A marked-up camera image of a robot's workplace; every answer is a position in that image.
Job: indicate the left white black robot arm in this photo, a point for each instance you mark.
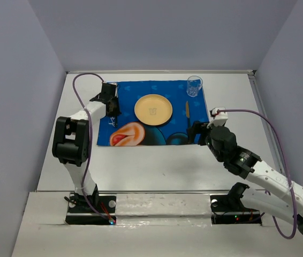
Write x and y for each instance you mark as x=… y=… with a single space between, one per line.
x=73 y=141

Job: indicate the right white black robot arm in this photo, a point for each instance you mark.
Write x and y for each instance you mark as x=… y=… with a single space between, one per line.
x=285 y=198

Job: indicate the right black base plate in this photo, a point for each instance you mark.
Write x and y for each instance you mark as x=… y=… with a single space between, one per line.
x=225 y=213

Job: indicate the blue Mickey placemat cloth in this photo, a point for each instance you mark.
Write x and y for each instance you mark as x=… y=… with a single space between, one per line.
x=132 y=132

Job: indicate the gold knife green handle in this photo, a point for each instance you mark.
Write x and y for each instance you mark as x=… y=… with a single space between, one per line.
x=187 y=106

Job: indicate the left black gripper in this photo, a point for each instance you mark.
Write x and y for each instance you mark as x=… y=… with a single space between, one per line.
x=117 y=110

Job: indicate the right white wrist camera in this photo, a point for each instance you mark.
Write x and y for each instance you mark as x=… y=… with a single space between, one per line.
x=218 y=117

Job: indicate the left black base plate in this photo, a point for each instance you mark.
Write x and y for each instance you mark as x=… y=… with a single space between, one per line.
x=80 y=213

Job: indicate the clear plastic cup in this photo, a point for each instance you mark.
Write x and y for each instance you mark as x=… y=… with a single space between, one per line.
x=194 y=85

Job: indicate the gold fork green handle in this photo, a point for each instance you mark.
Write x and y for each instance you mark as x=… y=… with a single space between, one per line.
x=116 y=108

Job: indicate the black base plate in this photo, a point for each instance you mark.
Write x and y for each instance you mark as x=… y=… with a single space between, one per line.
x=225 y=213
x=80 y=213

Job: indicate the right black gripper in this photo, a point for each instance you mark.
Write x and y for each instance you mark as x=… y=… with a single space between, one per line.
x=198 y=127

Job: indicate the yellow round plate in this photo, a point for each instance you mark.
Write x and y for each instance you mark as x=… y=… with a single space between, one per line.
x=153 y=110

